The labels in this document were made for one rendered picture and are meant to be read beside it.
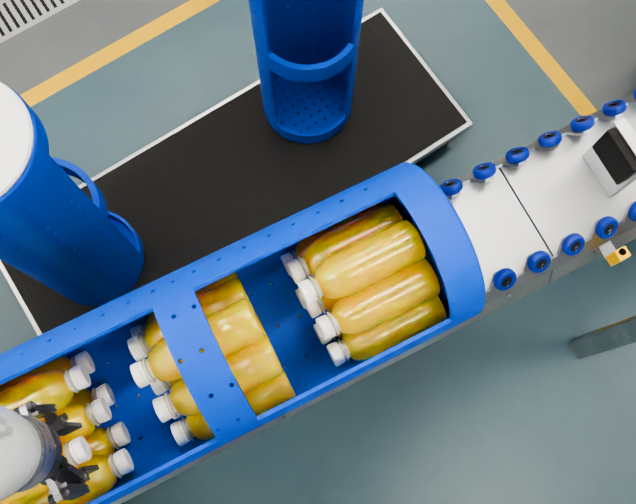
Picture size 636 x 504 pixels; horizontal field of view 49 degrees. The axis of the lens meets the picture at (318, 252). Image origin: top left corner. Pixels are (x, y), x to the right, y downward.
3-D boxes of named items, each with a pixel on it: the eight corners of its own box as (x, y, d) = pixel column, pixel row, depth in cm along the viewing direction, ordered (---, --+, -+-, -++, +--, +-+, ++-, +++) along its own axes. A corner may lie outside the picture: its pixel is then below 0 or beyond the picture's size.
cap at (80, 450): (82, 468, 107) (93, 463, 107) (70, 457, 104) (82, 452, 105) (78, 448, 110) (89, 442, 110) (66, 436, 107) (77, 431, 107)
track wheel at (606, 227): (620, 216, 131) (613, 211, 133) (600, 226, 131) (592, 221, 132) (620, 234, 134) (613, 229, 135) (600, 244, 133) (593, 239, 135)
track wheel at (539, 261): (552, 250, 129) (545, 245, 131) (531, 261, 129) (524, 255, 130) (553, 268, 132) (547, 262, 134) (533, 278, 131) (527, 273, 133)
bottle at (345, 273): (409, 214, 109) (302, 267, 107) (430, 255, 108) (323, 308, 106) (401, 223, 116) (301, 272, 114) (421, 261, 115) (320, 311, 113)
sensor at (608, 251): (622, 261, 138) (633, 254, 133) (609, 267, 138) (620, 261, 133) (600, 227, 140) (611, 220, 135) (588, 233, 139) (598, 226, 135)
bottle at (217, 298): (238, 278, 118) (136, 326, 116) (236, 274, 111) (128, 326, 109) (256, 315, 118) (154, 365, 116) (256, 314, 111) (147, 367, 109)
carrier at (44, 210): (132, 313, 210) (154, 224, 217) (11, 229, 125) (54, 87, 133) (40, 297, 211) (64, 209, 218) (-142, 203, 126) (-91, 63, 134)
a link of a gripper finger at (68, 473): (55, 447, 90) (57, 456, 90) (90, 470, 100) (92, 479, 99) (26, 461, 90) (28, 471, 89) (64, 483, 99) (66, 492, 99)
